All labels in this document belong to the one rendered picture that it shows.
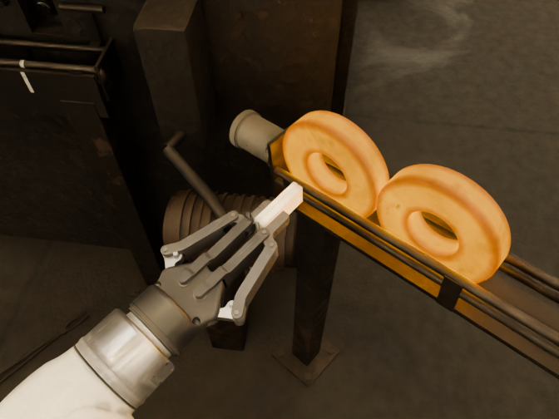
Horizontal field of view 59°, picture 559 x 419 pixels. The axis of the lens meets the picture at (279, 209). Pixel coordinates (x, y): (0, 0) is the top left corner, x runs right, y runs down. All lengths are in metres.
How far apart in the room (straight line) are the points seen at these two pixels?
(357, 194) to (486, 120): 1.28
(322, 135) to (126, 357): 0.33
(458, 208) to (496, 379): 0.86
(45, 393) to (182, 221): 0.40
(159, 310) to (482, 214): 0.34
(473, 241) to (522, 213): 1.08
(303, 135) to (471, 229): 0.23
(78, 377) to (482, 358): 1.04
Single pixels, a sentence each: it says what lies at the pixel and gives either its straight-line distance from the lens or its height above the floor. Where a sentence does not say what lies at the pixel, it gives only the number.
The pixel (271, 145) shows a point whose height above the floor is 0.72.
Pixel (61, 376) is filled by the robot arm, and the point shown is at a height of 0.74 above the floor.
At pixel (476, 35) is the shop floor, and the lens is 2.26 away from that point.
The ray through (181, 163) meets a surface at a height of 0.60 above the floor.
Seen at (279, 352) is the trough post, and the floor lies 0.02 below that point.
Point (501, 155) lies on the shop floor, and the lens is 1.77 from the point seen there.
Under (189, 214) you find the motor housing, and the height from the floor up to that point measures 0.53.
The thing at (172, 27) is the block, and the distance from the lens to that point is 0.72.
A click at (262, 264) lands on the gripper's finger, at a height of 0.72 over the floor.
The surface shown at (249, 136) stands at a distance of 0.71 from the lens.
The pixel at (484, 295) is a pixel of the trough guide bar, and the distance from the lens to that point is 0.58.
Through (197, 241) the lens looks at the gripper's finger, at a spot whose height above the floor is 0.72.
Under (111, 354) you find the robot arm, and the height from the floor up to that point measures 0.74.
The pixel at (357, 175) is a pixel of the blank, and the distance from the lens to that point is 0.59.
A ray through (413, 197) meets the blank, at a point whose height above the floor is 0.76.
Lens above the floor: 1.19
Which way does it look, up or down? 54 degrees down
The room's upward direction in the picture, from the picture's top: straight up
